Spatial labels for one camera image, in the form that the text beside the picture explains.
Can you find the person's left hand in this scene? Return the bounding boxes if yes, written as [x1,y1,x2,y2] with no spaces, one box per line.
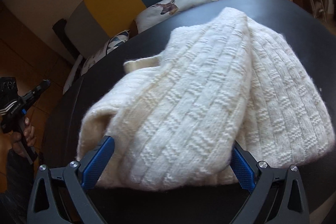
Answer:
[10,118,37,159]

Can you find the white knitted sweater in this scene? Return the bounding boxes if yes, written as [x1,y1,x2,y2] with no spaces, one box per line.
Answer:
[77,7,335,190]

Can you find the blue triangle pattern pillow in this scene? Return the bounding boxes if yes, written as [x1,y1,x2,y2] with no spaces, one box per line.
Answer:
[81,30,130,75]

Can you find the white deer print pillow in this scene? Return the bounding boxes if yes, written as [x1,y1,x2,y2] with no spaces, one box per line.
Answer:
[135,0,217,33]

